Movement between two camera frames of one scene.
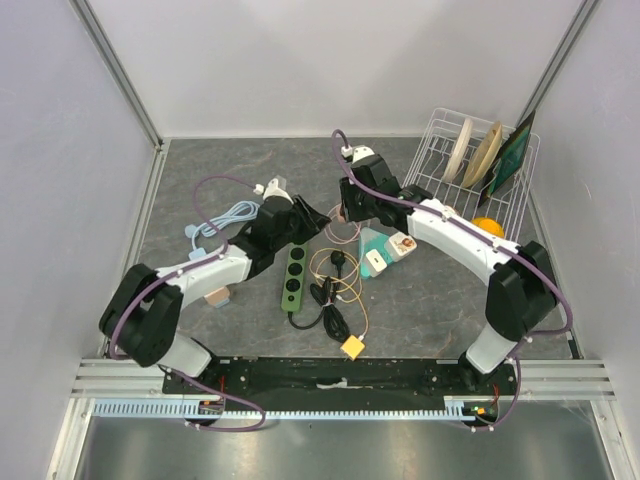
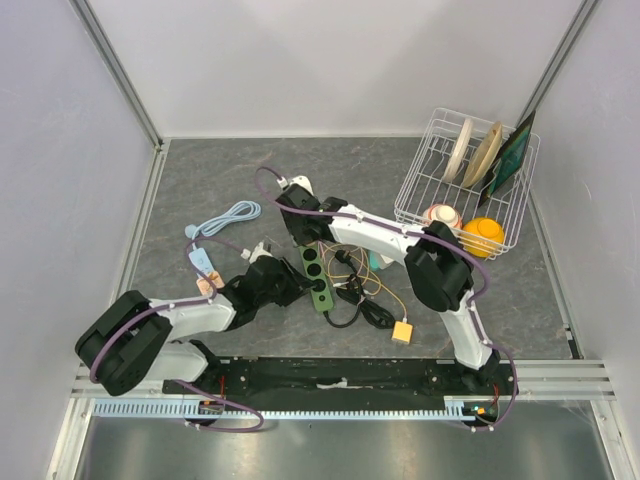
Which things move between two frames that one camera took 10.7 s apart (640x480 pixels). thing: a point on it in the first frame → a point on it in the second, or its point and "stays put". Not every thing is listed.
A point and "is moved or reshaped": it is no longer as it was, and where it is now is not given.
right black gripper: x=347 y=188 → x=297 y=236
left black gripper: x=312 y=221 → x=296 y=284
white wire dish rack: x=482 y=170 stays put
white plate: x=458 y=150 stays put
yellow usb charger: x=352 y=347 → x=402 y=332
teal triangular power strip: x=371 y=240 is moved or reshaped
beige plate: x=484 y=156 stays put
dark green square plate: x=511 y=161 stays put
